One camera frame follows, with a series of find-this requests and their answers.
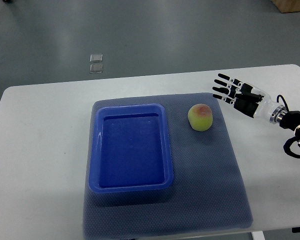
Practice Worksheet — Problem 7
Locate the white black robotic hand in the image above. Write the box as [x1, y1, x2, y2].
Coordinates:
[212, 73, 288, 124]

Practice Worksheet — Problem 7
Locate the green red peach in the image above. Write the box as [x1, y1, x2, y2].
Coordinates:
[187, 103, 213, 132]

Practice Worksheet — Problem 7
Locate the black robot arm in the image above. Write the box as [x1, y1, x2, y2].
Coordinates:
[276, 111, 300, 145]

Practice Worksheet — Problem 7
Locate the upper floor metal plate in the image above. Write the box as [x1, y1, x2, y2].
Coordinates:
[89, 53, 103, 63]

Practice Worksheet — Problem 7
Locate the brown cardboard box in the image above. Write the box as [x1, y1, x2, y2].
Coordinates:
[271, 0, 300, 13]

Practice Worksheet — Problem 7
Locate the blue-grey textured mat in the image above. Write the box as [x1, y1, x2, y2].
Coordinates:
[82, 93, 253, 240]

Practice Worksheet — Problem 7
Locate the blue plastic tray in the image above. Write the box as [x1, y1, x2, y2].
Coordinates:
[88, 103, 174, 194]

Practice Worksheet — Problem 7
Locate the white table leg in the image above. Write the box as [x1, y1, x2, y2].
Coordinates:
[251, 231, 265, 240]

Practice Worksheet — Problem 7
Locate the black looped cable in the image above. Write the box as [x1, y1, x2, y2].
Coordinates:
[276, 94, 300, 159]

